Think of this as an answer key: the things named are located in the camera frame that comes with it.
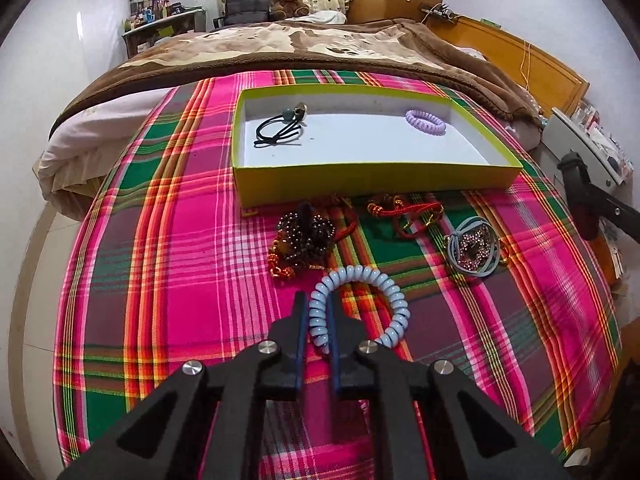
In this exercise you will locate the brown teddy bear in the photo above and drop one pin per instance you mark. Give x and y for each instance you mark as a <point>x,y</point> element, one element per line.
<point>290,2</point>

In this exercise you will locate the group of bottles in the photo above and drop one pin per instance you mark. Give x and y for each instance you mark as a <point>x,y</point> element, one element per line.
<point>150,10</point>

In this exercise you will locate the grey drawer unit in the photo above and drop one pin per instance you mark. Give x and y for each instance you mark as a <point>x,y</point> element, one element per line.
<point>570,135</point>

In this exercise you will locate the cluttered wooden desk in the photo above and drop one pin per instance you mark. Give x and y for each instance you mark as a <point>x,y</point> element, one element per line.
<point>165,22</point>

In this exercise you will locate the gold bangle with crystal beads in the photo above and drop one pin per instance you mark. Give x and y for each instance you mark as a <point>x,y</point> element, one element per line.
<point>475,250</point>

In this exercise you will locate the pale pink bedsheet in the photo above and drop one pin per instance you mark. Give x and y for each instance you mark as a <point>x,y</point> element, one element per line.
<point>85,150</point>

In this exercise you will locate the brown plush blanket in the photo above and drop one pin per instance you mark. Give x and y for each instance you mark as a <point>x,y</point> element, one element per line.
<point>300,45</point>

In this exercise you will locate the pink green plaid cloth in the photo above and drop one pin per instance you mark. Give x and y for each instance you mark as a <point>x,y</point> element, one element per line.
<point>175,260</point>

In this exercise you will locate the wooden headboard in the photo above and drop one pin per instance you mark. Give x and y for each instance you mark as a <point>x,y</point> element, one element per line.
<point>540,70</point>

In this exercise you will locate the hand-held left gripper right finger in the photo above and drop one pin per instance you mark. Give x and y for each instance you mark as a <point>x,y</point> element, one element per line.
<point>334,360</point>

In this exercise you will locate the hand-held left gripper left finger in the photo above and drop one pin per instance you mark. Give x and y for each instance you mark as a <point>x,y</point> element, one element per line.
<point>302,350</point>

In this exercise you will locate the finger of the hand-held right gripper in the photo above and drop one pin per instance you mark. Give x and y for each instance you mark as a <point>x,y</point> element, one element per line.
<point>580,195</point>

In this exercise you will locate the yellow-green cardboard box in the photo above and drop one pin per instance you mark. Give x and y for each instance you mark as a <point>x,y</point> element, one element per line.
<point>380,150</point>

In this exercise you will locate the black office chair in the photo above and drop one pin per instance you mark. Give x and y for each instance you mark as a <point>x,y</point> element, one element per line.
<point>245,2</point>

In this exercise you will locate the white pillow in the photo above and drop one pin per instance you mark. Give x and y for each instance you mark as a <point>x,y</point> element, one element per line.
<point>320,16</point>

